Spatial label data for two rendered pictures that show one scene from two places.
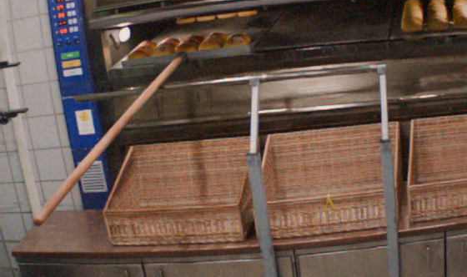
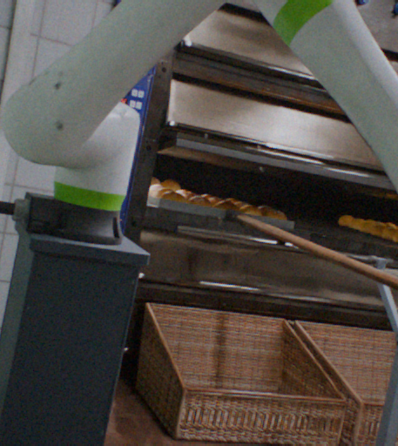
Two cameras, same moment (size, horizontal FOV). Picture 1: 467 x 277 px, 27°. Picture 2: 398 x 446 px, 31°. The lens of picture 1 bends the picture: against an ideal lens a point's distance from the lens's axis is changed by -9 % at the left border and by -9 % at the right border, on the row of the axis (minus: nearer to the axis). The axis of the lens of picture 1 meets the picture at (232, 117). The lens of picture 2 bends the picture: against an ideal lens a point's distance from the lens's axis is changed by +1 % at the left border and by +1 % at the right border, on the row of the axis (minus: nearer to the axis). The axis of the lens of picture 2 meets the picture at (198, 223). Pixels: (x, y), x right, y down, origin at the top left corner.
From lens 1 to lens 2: 2.97 m
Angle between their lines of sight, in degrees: 38
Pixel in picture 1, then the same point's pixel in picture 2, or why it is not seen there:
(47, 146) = not seen: hidden behind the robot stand
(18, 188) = not seen: outside the picture
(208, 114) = (243, 285)
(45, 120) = not seen: hidden behind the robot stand
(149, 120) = (179, 277)
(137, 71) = (182, 216)
